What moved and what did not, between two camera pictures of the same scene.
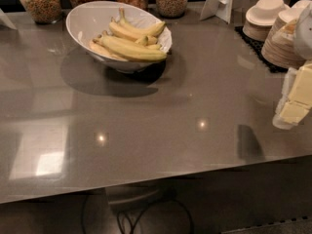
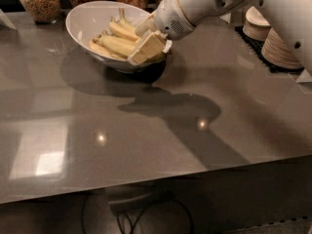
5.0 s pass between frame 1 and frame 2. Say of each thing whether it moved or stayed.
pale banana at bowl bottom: stayed
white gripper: moved
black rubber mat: stayed
